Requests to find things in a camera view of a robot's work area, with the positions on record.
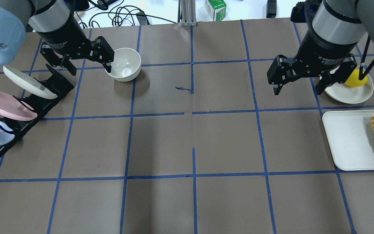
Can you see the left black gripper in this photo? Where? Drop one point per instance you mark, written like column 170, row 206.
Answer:
column 63, row 39

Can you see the green white carton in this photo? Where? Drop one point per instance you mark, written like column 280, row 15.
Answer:
column 217, row 9

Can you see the aluminium frame post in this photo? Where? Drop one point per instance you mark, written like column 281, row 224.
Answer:
column 187, row 13

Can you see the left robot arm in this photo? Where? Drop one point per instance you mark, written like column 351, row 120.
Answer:
column 53, row 20

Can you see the pink plate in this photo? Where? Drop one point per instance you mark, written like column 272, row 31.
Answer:
column 15, row 109

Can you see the black plate rack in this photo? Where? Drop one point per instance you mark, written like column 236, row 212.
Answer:
column 56, row 83

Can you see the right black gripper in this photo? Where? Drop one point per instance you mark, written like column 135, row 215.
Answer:
column 324, row 46

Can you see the white plate in rack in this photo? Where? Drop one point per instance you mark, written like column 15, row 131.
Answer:
column 28, row 83

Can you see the yellow lemon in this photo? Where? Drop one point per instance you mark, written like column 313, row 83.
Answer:
column 356, row 79

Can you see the white rectangular tray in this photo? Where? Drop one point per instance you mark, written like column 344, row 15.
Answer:
column 350, row 139

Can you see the white round plate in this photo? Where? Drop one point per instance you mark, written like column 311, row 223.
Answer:
column 351, row 95

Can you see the white ceramic bowl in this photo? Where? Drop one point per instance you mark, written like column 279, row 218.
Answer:
column 126, row 65

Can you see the black device on desk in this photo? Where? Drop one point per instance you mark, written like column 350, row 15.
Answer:
column 271, row 9

